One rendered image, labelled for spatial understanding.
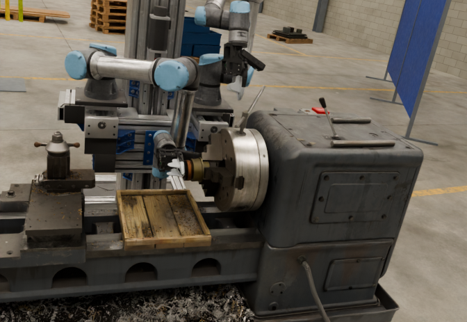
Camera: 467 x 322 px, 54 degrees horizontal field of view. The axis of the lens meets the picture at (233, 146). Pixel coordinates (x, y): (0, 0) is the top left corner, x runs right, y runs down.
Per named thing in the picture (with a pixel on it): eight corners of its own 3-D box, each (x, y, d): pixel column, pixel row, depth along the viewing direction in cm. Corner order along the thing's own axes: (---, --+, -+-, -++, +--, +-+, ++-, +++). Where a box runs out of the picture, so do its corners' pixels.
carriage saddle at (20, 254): (84, 192, 185) (85, 179, 183) (87, 262, 144) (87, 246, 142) (1, 192, 175) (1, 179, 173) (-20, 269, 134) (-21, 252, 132)
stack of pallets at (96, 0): (137, 29, 1139) (140, -2, 1113) (154, 36, 1077) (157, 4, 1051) (88, 26, 1064) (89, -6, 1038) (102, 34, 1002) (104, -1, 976)
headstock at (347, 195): (344, 186, 228) (363, 112, 214) (404, 240, 187) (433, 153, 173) (231, 188, 208) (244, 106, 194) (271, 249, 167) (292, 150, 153)
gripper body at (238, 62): (221, 75, 176) (222, 43, 175) (242, 76, 179) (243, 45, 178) (227, 74, 169) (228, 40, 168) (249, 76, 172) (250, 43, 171)
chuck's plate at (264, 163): (233, 181, 197) (247, 115, 183) (257, 227, 171) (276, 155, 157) (225, 181, 196) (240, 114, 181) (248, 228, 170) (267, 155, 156)
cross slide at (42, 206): (79, 179, 182) (80, 168, 180) (81, 240, 144) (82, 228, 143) (33, 179, 176) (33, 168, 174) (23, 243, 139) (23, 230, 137)
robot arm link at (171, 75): (83, 74, 202) (197, 87, 186) (60, 79, 188) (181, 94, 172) (81, 46, 198) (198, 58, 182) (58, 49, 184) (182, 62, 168)
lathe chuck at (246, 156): (225, 181, 196) (239, 114, 181) (248, 228, 170) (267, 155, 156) (205, 181, 193) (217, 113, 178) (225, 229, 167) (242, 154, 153)
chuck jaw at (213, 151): (226, 163, 177) (224, 133, 180) (231, 160, 172) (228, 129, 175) (199, 163, 173) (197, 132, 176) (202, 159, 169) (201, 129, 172)
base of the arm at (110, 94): (83, 89, 213) (84, 68, 210) (117, 91, 218) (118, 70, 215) (83, 99, 200) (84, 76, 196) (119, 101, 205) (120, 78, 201)
